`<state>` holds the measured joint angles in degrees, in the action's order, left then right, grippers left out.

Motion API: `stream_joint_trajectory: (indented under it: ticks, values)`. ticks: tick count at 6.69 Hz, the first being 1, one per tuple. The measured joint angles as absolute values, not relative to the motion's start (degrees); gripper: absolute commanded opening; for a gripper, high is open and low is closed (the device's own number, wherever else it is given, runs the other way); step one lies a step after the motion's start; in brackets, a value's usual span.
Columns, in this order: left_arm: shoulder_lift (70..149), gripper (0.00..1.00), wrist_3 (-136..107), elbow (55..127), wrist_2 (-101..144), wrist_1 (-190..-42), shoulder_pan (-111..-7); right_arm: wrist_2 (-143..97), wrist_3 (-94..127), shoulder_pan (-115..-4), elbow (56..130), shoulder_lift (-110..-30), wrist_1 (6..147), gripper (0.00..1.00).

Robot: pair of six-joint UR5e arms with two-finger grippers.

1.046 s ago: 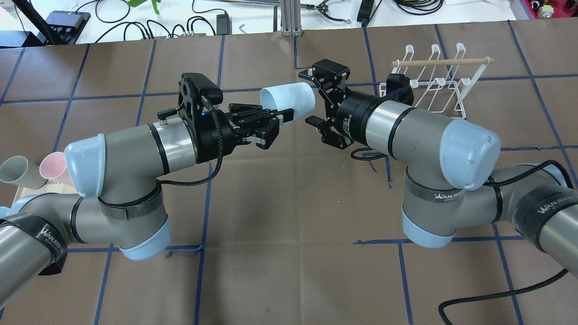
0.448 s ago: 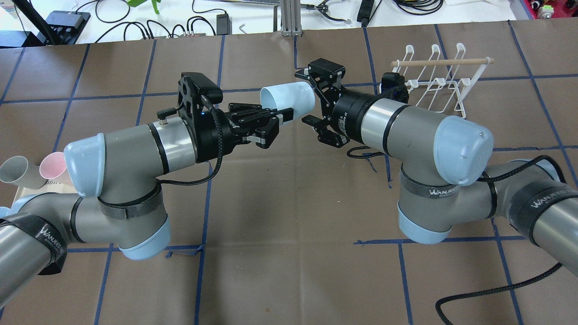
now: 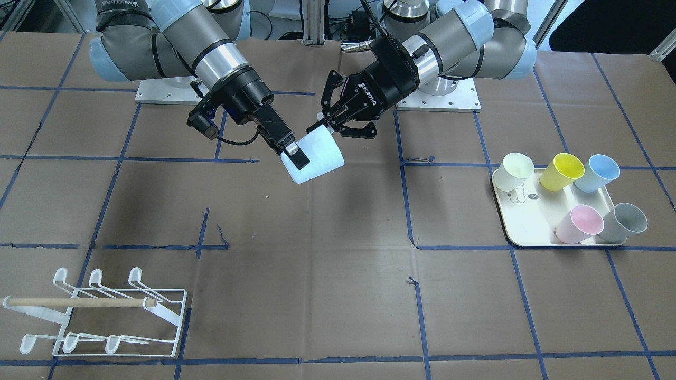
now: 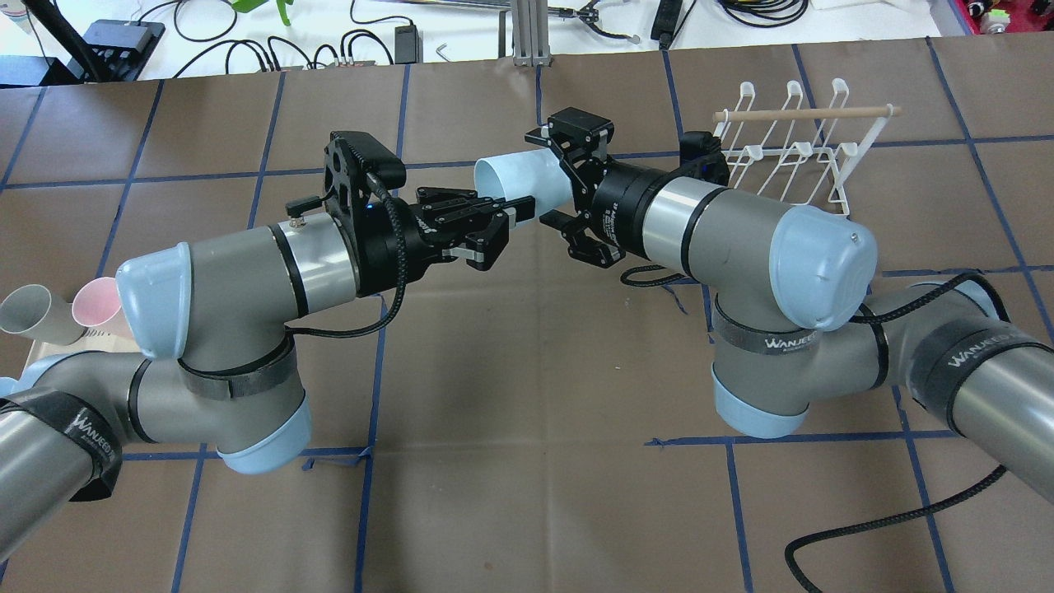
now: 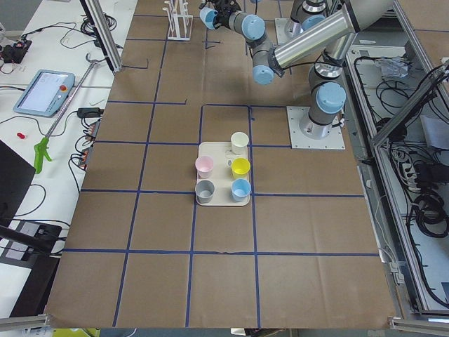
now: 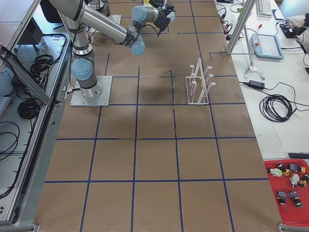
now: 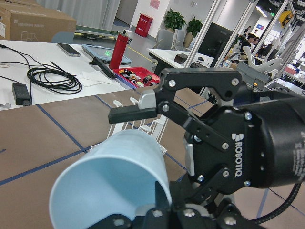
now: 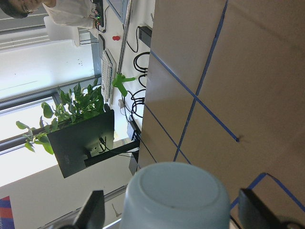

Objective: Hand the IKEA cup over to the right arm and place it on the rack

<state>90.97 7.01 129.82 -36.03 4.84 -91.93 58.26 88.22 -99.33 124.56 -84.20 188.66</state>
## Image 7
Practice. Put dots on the silver smartphone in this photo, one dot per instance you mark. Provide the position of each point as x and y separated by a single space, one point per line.
70 51

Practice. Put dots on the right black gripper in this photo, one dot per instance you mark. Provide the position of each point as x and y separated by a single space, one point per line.
266 148

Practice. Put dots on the white wire cup rack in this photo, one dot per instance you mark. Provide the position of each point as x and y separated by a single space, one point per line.
155 129

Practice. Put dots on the cardboard box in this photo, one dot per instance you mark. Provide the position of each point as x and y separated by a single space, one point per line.
26 20

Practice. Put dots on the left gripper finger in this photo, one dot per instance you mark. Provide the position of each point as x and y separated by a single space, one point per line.
159 208

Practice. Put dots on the black power adapter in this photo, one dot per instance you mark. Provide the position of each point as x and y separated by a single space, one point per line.
21 94

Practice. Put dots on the red water bottle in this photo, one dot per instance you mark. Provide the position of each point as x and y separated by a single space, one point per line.
118 51

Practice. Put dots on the red parts tray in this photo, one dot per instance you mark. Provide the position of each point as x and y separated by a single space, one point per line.
136 77

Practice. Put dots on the aluminium frame post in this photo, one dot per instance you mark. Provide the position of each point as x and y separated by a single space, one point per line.
202 33

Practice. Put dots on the light blue plastic cup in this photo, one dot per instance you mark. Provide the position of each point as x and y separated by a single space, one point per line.
115 177

